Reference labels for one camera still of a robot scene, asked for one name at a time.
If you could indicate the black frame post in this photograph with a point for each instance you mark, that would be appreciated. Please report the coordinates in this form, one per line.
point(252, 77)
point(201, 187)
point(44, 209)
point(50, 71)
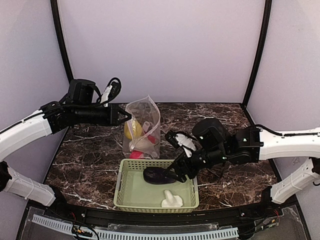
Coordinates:
point(259, 52)
point(60, 39)

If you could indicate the purple eggplant toy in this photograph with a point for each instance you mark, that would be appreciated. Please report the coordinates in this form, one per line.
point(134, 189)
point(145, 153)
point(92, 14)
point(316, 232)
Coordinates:
point(156, 176)

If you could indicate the black left frame post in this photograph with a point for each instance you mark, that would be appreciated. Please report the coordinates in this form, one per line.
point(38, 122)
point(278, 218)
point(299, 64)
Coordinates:
point(60, 39)

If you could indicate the black front rail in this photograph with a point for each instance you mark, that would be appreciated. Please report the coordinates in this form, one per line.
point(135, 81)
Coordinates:
point(242, 216)

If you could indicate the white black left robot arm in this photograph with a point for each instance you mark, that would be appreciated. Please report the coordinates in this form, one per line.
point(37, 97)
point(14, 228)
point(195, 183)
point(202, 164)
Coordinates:
point(83, 104)

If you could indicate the white cable duct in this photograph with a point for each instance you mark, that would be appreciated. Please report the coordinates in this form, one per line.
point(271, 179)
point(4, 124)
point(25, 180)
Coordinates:
point(121, 232)

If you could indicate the red chili pepper toy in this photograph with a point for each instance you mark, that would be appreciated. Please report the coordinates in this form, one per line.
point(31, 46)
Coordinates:
point(152, 139)

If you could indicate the white mushroom toy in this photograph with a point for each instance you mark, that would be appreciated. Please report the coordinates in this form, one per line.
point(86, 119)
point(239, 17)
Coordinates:
point(171, 201)

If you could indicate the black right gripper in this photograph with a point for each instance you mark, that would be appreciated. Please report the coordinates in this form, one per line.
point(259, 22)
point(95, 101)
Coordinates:
point(183, 167)

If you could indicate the clear zip top bag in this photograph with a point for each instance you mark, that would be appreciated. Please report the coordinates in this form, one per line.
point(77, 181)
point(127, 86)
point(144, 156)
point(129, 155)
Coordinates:
point(146, 112)

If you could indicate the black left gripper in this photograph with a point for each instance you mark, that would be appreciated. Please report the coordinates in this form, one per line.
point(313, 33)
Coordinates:
point(112, 114)

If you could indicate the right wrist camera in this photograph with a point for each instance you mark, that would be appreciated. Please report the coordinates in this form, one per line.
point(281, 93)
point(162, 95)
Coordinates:
point(179, 139)

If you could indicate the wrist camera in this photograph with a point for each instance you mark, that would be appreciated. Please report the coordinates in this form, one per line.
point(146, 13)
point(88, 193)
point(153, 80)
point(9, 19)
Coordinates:
point(179, 139)
point(111, 91)

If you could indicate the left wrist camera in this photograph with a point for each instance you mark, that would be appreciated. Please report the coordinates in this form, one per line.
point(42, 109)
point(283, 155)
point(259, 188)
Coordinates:
point(111, 91)

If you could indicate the white cauliflower toy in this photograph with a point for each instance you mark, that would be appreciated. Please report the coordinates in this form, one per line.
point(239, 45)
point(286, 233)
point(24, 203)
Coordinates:
point(142, 145)

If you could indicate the yellow bell pepper toy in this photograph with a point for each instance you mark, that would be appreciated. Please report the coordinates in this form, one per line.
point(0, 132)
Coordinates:
point(132, 129)

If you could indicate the black right frame post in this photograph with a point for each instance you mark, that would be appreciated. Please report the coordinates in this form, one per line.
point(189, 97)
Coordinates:
point(259, 52)

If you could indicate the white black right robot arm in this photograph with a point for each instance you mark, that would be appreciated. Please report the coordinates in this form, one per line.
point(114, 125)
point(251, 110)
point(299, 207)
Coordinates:
point(211, 144)

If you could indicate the green plastic basket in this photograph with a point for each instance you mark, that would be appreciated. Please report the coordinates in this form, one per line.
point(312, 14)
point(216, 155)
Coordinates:
point(134, 194)

